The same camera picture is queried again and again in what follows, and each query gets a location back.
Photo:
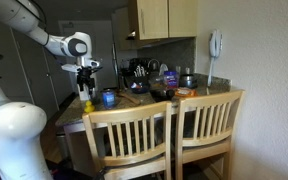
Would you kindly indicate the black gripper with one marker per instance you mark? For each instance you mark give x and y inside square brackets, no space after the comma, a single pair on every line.
[84,79]

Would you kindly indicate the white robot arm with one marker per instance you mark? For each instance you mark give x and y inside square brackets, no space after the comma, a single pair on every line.
[21,156]

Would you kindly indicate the white paper towel roll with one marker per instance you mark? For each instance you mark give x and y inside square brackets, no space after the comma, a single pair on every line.
[84,96]

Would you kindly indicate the yellow rubber duck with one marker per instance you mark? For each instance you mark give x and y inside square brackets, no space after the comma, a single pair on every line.
[89,107]

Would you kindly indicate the blue tin can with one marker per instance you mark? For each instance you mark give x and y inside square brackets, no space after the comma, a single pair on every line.
[108,97]

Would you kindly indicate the chrome kitchen faucet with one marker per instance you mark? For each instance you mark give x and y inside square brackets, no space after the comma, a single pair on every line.
[153,65]

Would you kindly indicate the left wooden chair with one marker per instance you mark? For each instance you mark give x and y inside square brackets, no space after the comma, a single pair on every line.
[139,141]

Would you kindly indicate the wooden chair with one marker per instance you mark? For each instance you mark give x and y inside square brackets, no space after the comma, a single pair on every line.
[204,129]
[139,141]

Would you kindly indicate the white plate in rack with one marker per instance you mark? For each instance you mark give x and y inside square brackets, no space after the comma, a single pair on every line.
[163,68]

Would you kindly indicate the wooden upper cabinets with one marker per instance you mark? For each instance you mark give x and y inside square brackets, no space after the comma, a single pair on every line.
[153,20]

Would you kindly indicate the steel pot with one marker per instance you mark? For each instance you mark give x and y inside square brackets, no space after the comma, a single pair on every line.
[188,80]

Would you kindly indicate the right wooden chair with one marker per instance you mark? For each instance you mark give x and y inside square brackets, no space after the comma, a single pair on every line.
[204,129]

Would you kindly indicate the white wall phone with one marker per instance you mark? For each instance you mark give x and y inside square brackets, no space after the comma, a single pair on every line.
[215,47]

